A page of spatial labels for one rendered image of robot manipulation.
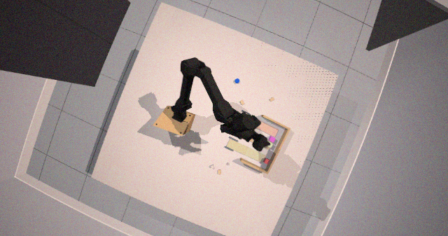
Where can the pale yellow flat strip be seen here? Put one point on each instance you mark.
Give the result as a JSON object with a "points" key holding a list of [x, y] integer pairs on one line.
{"points": [[237, 146]]}

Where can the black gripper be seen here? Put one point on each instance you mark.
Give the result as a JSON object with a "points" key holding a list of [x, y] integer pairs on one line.
{"points": [[259, 139]]}

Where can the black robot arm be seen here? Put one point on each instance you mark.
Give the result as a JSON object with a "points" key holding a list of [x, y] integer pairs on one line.
{"points": [[234, 121]]}

